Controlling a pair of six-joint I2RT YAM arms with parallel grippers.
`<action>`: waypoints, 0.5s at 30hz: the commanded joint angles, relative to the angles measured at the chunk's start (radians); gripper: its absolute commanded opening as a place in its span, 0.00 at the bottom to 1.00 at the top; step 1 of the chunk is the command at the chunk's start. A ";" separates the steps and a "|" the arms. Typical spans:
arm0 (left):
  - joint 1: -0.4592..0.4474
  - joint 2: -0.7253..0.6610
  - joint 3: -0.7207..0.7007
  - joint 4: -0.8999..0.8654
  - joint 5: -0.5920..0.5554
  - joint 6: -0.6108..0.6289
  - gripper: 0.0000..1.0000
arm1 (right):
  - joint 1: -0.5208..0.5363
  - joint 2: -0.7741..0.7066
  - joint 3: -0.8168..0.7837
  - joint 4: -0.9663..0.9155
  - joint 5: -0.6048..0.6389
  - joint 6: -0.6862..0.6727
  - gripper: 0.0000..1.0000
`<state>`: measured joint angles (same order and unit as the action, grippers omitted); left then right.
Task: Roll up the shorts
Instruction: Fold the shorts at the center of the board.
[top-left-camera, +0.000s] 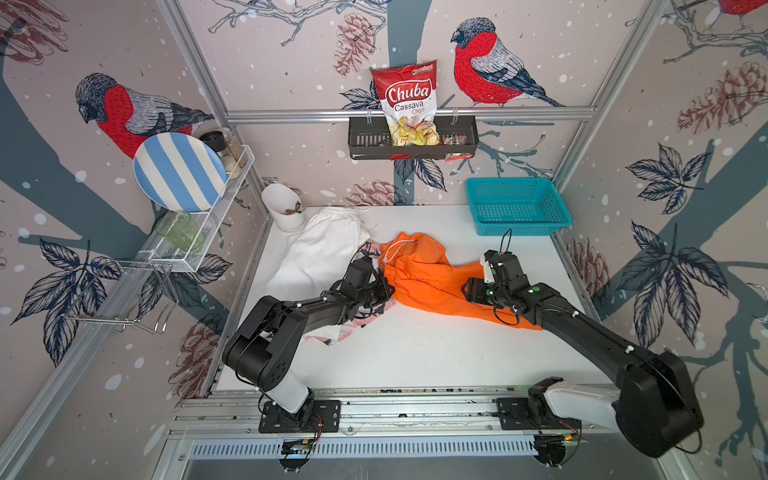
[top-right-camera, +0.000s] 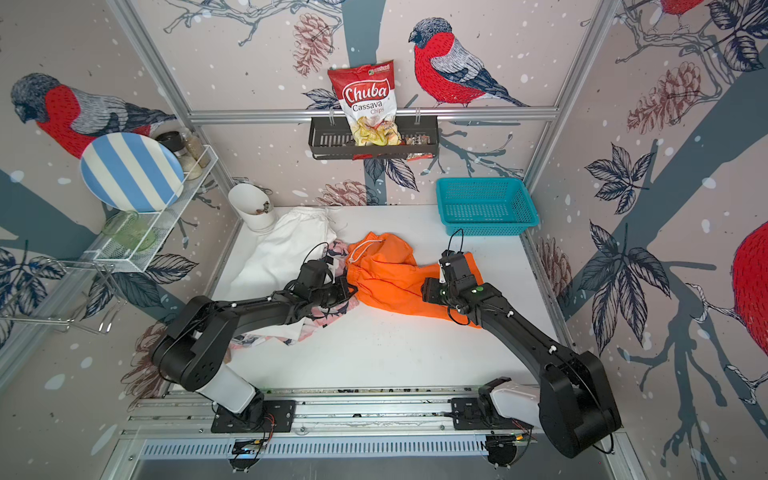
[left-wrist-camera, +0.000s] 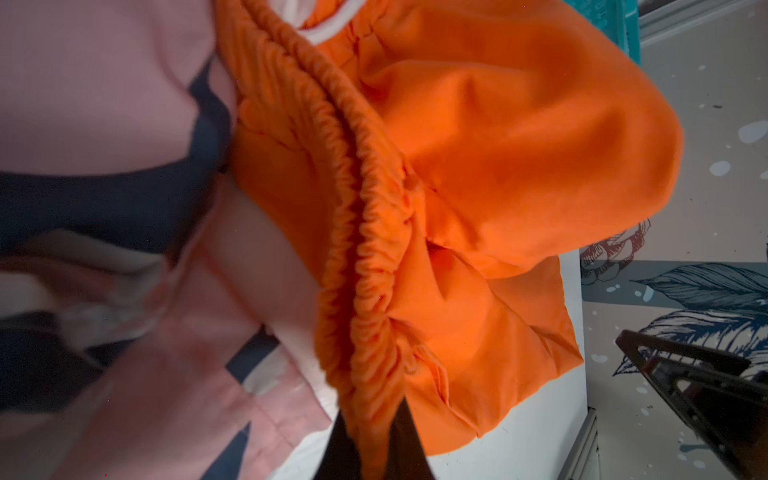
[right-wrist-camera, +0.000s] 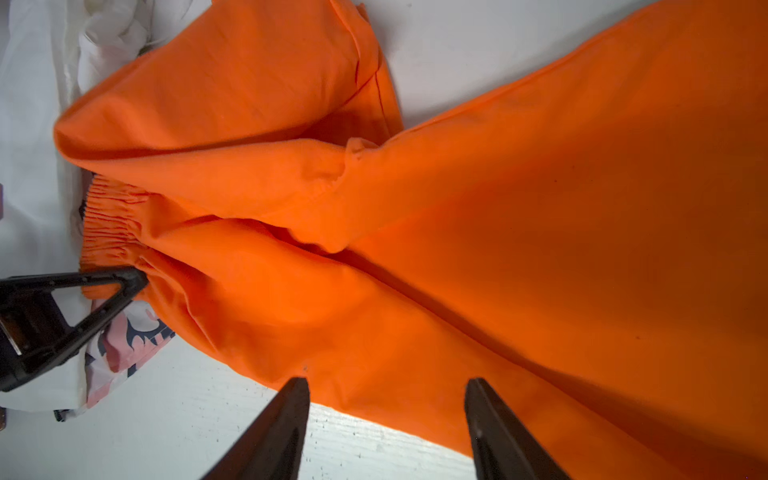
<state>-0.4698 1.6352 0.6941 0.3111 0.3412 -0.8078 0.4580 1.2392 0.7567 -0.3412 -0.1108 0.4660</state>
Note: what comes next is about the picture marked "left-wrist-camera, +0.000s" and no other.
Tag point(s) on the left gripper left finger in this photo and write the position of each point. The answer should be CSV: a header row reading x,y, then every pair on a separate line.
x,y
341,459

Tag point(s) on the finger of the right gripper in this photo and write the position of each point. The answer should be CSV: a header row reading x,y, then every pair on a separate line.
x,y
707,390

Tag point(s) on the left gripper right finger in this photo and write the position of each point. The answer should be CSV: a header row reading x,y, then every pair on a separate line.
x,y
406,457

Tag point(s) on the orange shorts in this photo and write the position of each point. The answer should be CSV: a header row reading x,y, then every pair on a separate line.
x,y
429,163

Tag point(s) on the pink patterned shorts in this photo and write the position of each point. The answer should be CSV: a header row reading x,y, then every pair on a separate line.
x,y
137,282

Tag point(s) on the teal plastic basket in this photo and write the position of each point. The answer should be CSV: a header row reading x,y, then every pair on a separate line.
x,y
616,19

